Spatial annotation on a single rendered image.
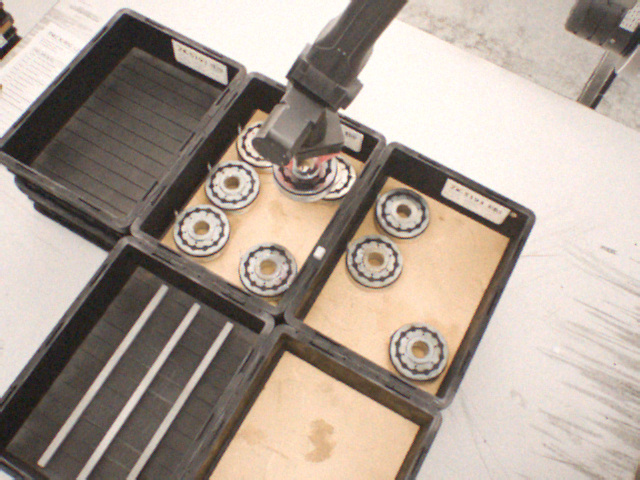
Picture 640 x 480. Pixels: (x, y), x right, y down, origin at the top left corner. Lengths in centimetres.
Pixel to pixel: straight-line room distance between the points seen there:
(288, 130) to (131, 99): 63
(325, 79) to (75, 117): 72
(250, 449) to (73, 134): 70
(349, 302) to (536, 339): 41
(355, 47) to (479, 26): 203
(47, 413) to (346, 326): 52
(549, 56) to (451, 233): 157
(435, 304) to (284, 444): 36
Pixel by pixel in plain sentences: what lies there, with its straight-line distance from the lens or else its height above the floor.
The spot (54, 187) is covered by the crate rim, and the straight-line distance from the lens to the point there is 121.
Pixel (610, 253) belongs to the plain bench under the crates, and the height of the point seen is 70.
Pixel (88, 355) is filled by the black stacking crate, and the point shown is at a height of 83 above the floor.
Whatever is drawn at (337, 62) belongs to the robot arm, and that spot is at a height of 136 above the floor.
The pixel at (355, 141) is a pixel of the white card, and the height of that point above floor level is 89.
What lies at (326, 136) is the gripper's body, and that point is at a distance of 96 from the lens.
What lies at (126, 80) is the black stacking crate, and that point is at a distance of 143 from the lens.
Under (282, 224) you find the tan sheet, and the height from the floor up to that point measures 83.
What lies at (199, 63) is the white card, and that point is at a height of 89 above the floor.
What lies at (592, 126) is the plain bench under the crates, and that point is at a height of 70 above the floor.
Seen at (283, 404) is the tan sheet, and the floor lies 83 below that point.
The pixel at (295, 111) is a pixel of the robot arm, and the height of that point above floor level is 126.
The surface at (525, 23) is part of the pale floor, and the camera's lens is 282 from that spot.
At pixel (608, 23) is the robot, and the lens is 121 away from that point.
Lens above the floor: 195
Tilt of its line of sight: 66 degrees down
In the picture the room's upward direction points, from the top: 9 degrees clockwise
